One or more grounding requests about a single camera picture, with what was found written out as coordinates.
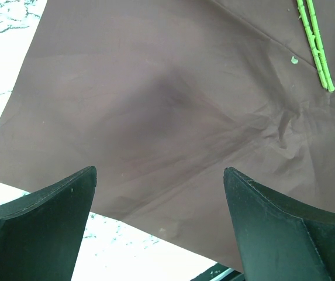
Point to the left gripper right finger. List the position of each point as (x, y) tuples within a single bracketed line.
[(278, 237)]

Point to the flower stem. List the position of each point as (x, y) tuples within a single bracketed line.
[(317, 49)]

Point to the pink flower bunch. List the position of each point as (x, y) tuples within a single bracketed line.
[(308, 17)]

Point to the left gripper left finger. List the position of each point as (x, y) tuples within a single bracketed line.
[(41, 233)]

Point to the dark red wrapping paper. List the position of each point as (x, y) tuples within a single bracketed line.
[(161, 97)]

